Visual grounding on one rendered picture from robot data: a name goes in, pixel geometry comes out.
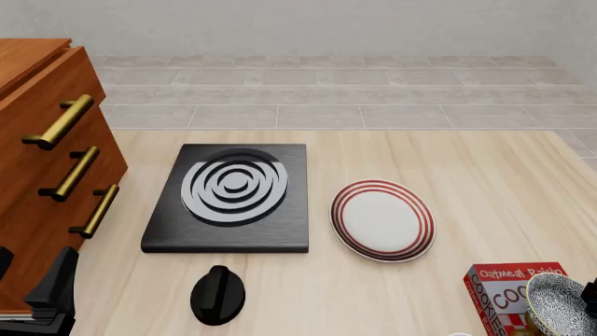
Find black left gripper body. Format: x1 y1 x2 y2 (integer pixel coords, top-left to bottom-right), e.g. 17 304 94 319
0 306 76 336

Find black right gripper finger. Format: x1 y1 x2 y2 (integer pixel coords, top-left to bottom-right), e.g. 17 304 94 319
579 277 597 316

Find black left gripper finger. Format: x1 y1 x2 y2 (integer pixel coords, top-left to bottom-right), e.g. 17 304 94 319
0 245 15 282
23 245 80 316

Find black white patterned bowl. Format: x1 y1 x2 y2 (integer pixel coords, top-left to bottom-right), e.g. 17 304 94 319
525 272 594 336

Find red oatmeal raisin cookies box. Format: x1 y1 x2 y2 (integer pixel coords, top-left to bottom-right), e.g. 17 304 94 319
462 260 571 336

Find flat black stove plate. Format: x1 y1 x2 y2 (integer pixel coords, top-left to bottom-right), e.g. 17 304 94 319
140 143 311 255

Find white plate with red rings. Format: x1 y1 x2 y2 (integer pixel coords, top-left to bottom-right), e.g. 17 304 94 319
328 178 437 264

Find wooden cabinet drawer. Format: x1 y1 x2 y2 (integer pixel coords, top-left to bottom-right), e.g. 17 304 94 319
0 46 107 145
0 166 129 314
0 94 129 215

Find round black stove knob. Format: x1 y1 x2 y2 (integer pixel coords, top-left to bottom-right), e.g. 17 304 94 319
189 264 247 328

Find wooden cabinet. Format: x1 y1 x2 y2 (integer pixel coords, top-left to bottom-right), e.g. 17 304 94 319
0 37 129 315

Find brass drawer handle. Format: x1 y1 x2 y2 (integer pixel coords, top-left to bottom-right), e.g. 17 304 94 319
21 93 96 151
37 146 102 203
68 183 121 240

